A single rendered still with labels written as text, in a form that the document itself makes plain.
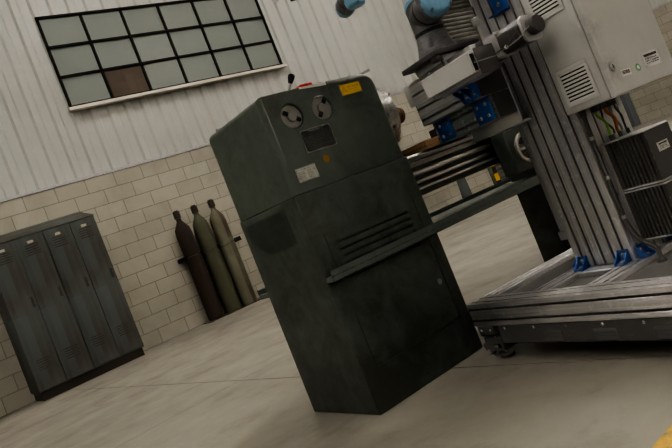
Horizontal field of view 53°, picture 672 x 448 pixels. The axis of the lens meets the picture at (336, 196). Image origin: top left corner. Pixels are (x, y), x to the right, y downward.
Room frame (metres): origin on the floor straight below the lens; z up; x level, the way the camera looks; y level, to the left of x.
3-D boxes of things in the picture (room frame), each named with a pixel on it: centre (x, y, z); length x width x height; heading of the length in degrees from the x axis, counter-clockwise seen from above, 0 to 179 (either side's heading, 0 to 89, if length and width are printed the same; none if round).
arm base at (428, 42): (2.52, -0.56, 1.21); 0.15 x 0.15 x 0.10
